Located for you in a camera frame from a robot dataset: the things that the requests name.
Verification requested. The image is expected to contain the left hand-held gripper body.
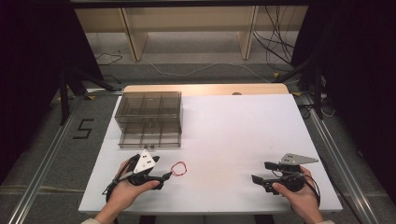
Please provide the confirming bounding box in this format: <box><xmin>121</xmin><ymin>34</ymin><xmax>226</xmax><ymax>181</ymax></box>
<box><xmin>128</xmin><ymin>148</ymin><xmax>157</xmax><ymax>187</ymax></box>

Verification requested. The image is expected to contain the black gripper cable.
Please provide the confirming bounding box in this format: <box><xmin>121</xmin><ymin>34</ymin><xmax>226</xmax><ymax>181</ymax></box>
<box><xmin>302</xmin><ymin>174</ymin><xmax>322</xmax><ymax>208</ymax></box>
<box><xmin>101</xmin><ymin>154</ymin><xmax>141</xmax><ymax>203</ymax></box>

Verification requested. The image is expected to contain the red hair tie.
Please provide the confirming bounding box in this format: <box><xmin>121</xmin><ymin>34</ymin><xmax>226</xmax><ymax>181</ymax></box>
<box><xmin>170</xmin><ymin>161</ymin><xmax>188</xmax><ymax>177</ymax></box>

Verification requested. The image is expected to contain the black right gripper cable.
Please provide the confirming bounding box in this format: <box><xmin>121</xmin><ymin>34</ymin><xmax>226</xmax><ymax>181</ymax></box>
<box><xmin>302</xmin><ymin>174</ymin><xmax>322</xmax><ymax>208</ymax></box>

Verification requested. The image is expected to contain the dark curtain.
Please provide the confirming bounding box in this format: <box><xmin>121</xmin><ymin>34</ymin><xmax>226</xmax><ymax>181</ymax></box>
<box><xmin>0</xmin><ymin>0</ymin><xmax>106</xmax><ymax>186</ymax></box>
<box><xmin>290</xmin><ymin>0</ymin><xmax>396</xmax><ymax>204</ymax></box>

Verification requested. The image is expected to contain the bundle of black cables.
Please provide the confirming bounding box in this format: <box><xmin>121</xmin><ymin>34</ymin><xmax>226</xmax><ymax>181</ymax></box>
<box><xmin>251</xmin><ymin>5</ymin><xmax>297</xmax><ymax>74</ymax></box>

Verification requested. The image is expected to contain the black tripod stand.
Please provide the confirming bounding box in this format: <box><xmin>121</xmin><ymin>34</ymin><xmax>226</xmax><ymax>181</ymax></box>
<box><xmin>58</xmin><ymin>65</ymin><xmax>124</xmax><ymax>126</ymax></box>
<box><xmin>273</xmin><ymin>54</ymin><xmax>325</xmax><ymax>120</ymax></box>

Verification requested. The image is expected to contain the person's right hand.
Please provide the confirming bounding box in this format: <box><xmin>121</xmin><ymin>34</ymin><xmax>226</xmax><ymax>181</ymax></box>
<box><xmin>272</xmin><ymin>166</ymin><xmax>324</xmax><ymax>220</ymax></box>

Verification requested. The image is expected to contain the thin black floor cable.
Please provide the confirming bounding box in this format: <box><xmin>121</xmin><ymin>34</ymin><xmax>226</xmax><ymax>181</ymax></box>
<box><xmin>94</xmin><ymin>51</ymin><xmax>124</xmax><ymax>66</ymax></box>

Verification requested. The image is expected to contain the light wooden shelf unit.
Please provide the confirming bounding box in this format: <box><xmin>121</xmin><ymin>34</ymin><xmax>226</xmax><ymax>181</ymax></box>
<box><xmin>74</xmin><ymin>5</ymin><xmax>310</xmax><ymax>63</ymax></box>

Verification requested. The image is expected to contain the person's left hand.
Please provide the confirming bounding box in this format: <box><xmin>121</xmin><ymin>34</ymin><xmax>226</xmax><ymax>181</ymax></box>
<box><xmin>106</xmin><ymin>159</ymin><xmax>161</xmax><ymax>215</ymax></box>

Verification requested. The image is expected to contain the long white floor cable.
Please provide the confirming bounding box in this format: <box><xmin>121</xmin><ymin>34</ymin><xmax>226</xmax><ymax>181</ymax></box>
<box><xmin>148</xmin><ymin>61</ymin><xmax>273</xmax><ymax>84</ymax></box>

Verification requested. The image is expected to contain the white cable loop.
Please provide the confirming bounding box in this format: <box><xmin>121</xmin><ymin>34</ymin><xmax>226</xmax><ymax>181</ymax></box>
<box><xmin>319</xmin><ymin>92</ymin><xmax>336</xmax><ymax>119</ymax></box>

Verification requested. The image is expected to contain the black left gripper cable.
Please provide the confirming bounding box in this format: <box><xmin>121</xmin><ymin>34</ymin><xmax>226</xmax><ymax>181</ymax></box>
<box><xmin>101</xmin><ymin>154</ymin><xmax>141</xmax><ymax>203</ymax></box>

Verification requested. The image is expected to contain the clear smoky plastic drawer box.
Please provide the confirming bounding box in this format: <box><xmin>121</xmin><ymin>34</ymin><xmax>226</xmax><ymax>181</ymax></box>
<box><xmin>114</xmin><ymin>91</ymin><xmax>183</xmax><ymax>149</ymax></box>

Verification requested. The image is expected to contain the aluminium floor rail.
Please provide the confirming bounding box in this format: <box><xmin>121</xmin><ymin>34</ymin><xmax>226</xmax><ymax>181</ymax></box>
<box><xmin>7</xmin><ymin>88</ymin><xmax>124</xmax><ymax>224</ymax></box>
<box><xmin>298</xmin><ymin>92</ymin><xmax>381</xmax><ymax>224</ymax></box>

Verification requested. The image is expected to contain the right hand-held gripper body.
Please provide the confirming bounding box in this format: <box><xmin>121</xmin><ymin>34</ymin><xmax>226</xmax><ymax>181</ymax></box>
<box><xmin>270</xmin><ymin>152</ymin><xmax>319</xmax><ymax>192</ymax></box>

